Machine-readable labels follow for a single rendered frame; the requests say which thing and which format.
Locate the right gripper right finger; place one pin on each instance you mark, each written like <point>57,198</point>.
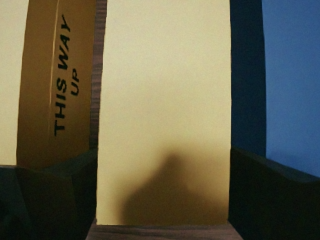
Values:
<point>284,202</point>

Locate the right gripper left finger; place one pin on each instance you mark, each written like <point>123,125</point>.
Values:
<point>55,203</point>

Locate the yellow cardboard carton side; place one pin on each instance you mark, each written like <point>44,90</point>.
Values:
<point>165,114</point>
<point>46,54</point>

